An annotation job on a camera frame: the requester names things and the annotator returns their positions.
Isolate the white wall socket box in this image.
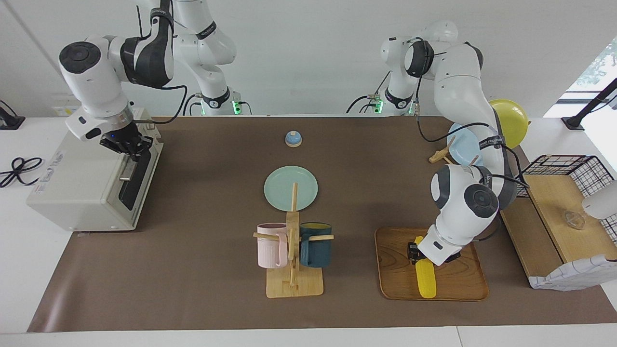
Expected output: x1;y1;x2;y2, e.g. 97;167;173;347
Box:
51;94;81;117

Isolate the yellow corn cob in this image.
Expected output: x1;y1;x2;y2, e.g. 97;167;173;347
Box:
414;235;437;299

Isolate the yellow plate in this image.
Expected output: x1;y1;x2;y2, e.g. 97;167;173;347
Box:
488;99;529;150

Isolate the coiled black cable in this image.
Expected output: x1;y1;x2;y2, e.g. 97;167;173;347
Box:
0;157;44;188

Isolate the wooden plate rack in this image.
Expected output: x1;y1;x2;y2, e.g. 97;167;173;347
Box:
429;147;480;167

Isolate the pale green plate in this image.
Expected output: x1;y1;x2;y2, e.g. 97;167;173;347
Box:
264;166;319;212

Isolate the white checked cloth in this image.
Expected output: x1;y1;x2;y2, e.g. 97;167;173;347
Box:
529;254;617;291

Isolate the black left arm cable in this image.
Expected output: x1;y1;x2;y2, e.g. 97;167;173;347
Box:
415;38;530;189

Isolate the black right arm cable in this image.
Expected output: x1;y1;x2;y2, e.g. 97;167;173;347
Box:
137;5;188;126

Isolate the black clamp mount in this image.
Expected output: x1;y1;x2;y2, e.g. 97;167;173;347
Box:
0;99;26;131

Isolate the brown wooden tray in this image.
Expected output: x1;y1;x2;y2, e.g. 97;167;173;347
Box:
375;227;489;302

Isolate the white cylindrical device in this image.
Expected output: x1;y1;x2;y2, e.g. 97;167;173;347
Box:
582;181;617;220

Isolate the dark blue mug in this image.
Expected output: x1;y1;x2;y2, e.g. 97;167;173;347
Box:
299;222;333;268

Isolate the black wire basket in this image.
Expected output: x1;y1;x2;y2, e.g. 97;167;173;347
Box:
516;154;617;241

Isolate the light blue plate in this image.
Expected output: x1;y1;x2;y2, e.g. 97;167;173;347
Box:
446;123;497;167

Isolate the light wooden shelf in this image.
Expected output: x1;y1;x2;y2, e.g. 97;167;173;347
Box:
499;173;617;290

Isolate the wooden mug tree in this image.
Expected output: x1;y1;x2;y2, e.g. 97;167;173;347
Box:
253;182;335;298

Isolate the beige toaster oven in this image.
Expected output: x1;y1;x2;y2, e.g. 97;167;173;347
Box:
27;107;164;233

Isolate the pink mug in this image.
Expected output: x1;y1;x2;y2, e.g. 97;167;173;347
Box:
256;223;289;269

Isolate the brown table mat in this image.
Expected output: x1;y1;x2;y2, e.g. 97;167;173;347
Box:
27;116;617;333

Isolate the small clear glass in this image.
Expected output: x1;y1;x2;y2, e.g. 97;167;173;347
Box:
564;210;587;230

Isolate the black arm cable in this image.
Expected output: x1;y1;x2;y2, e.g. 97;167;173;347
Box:
137;5;188;126
415;38;530;189

